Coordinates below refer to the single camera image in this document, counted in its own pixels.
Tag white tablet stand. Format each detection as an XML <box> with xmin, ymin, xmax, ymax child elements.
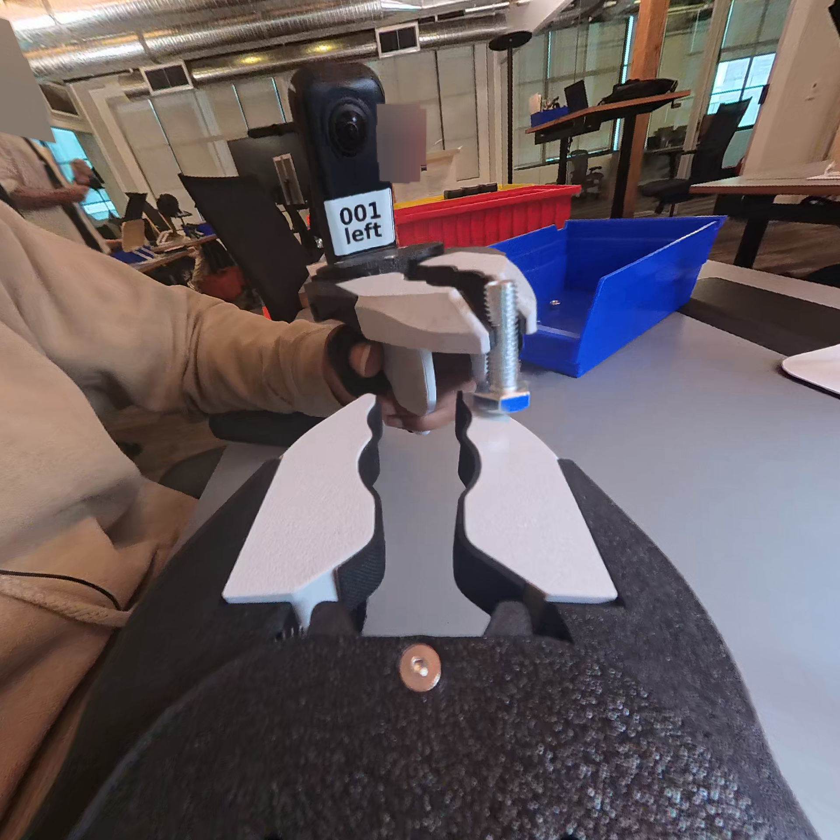
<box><xmin>781</xmin><ymin>344</ymin><xmax>840</xmax><ymax>397</ymax></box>

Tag person's beige hoodie torso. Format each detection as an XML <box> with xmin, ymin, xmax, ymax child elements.
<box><xmin>0</xmin><ymin>204</ymin><xmax>217</xmax><ymax>840</ymax></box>

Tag blue plastic bin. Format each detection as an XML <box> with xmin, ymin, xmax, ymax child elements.
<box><xmin>493</xmin><ymin>217</ymin><xmax>727</xmax><ymax>379</ymax></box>

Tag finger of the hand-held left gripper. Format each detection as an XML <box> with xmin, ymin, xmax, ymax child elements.
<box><xmin>418</xmin><ymin>250</ymin><xmax>539</xmax><ymax>336</ymax></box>
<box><xmin>352</xmin><ymin>287</ymin><xmax>493</xmax><ymax>418</ymax></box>

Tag black computer monitor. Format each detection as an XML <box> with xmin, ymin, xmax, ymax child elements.
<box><xmin>230</xmin><ymin>125</ymin><xmax>316</xmax><ymax>211</ymax></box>

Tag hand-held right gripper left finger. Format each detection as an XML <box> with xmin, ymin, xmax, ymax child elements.
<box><xmin>224</xmin><ymin>394</ymin><xmax>385</xmax><ymax>618</ymax></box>

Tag person's left hand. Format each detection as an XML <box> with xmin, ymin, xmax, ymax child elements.
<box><xmin>344</xmin><ymin>329</ymin><xmax>480</xmax><ymax>437</ymax></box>

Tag black earphone cable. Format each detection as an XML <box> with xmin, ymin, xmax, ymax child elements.
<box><xmin>0</xmin><ymin>569</ymin><xmax>126</xmax><ymax>611</ymax></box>

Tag red plastic bin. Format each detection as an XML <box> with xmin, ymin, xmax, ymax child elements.
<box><xmin>394</xmin><ymin>184</ymin><xmax>581</xmax><ymax>250</ymax></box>

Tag person's left forearm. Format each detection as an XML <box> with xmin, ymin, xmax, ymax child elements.
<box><xmin>158</xmin><ymin>283</ymin><xmax>358</xmax><ymax>421</ymax></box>

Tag wooden standing desk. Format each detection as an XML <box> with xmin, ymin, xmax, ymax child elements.
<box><xmin>528</xmin><ymin>90</ymin><xmax>693</xmax><ymax>217</ymax></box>

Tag beige hoodie drawstring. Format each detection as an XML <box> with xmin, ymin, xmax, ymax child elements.
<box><xmin>0</xmin><ymin>578</ymin><xmax>132</xmax><ymax>628</ymax></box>

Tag black floor lamp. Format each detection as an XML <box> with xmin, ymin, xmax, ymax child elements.
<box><xmin>489</xmin><ymin>31</ymin><xmax>532</xmax><ymax>185</ymax></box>

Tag silver threaded bolt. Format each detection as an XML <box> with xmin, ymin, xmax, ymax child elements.
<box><xmin>487</xmin><ymin>279</ymin><xmax>523</xmax><ymax>384</ymax></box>

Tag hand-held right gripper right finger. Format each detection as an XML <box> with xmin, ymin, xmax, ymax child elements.
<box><xmin>453</xmin><ymin>394</ymin><xmax>619</xmax><ymax>618</ymax></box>

